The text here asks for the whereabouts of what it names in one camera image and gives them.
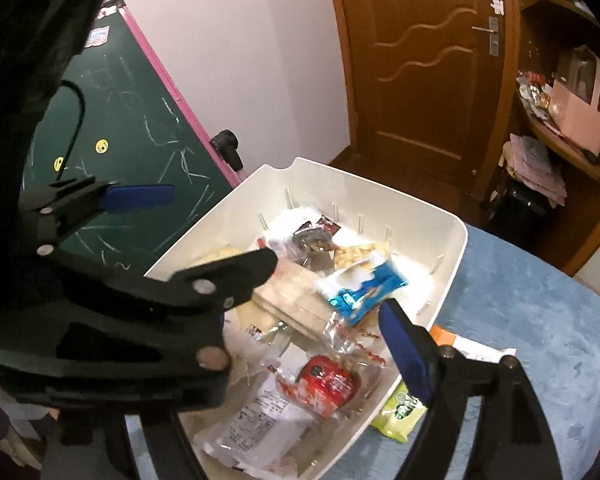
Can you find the red snack packet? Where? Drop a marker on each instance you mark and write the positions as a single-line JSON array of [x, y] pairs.
[[325, 382]]

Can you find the black bag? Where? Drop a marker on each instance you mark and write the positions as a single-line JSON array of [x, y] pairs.
[[515, 205]]

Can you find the white and orange card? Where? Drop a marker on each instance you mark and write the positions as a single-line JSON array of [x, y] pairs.
[[472, 350]]

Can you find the white plastic bin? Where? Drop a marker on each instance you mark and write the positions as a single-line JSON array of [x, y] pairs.
[[420, 230]]

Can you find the green snack packet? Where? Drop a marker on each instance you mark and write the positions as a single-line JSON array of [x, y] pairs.
[[397, 412]]

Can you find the wooden corner shelf unit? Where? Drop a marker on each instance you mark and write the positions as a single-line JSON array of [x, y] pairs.
[[510, 85]]

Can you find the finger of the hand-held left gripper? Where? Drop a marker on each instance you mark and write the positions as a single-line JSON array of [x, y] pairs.
[[140, 197], [230, 270]]

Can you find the dark nut snack packet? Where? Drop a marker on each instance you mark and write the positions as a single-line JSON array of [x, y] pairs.
[[307, 242]]

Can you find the blue snack packet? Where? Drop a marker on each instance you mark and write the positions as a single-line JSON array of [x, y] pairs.
[[365, 292]]

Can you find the black clamp knob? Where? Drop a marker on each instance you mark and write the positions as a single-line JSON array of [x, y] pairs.
[[227, 147]]

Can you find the clear packet with red print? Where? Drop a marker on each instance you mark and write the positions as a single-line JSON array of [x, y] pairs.
[[355, 342]]

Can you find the pale chalkboard sticker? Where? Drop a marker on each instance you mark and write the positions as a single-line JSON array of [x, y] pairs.
[[97, 35]]

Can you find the small dark red packet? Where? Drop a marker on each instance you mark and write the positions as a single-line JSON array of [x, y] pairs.
[[328, 225]]

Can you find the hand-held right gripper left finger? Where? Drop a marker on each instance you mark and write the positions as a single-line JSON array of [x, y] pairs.
[[155, 450]]

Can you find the white door ornament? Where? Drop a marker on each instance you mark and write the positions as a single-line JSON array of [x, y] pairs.
[[497, 4]]

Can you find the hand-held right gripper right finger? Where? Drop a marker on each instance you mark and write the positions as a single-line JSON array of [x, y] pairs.
[[405, 355]]

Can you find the pile of small wrappers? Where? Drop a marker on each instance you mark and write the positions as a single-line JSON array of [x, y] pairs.
[[535, 95]]

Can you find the cream cracker pack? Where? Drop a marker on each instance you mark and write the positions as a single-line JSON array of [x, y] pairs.
[[292, 300]]

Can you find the white labelled snack packet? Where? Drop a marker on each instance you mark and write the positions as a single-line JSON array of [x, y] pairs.
[[260, 420]]

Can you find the clear nut cookie packet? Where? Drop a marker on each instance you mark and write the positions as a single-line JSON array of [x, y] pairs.
[[360, 255]]

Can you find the square rice cracker packet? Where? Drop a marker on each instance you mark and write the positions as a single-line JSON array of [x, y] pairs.
[[255, 321]]

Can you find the folded pink cloth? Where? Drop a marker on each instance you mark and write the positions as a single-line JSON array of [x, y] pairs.
[[535, 165]]

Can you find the blue fleece table cover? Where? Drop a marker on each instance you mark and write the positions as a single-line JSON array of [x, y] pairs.
[[530, 310]]

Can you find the white plain snack packet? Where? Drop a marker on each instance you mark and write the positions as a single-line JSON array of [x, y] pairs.
[[287, 222]]

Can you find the pink gift box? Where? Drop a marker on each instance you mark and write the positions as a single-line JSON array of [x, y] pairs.
[[580, 120]]

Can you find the wooden door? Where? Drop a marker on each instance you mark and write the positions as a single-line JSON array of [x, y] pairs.
[[420, 125]]

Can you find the green chalkboard with pink frame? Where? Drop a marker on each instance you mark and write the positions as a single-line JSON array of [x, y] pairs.
[[145, 110]]

